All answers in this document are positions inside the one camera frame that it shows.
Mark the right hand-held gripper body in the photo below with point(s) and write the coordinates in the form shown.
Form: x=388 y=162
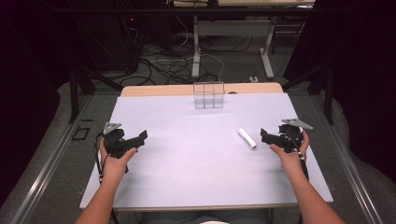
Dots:
x=291 y=138

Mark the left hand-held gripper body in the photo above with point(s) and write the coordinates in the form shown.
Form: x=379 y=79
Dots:
x=115 y=143

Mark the white cylindrical tube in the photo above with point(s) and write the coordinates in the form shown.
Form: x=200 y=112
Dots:
x=247 y=138

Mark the clear plastic compartment organizer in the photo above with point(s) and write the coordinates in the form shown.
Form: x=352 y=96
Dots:
x=209 y=96

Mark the person's right hand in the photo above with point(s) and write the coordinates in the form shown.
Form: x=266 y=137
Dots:
x=292 y=161

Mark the person's left hand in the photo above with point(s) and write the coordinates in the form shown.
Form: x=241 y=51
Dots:
x=113 y=168

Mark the light wooden table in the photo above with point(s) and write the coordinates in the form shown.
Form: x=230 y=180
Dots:
x=162 y=90

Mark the black metal stand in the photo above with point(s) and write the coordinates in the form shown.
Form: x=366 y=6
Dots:
x=74 y=93
x=328 y=93

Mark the white table mat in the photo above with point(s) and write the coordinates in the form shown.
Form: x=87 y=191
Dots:
x=193 y=161

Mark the white power plug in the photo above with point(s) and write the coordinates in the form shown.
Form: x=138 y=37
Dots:
x=253 y=79

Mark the dark equipment with red light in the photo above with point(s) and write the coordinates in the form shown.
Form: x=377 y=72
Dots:
x=112 y=40

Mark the black horizontal bar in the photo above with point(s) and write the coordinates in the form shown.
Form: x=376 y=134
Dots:
x=124 y=10

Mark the grey metal floor rail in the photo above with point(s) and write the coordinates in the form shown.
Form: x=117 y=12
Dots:
x=46 y=174
x=351 y=174

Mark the white metal desk frame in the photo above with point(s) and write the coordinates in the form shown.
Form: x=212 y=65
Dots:
x=196 y=56

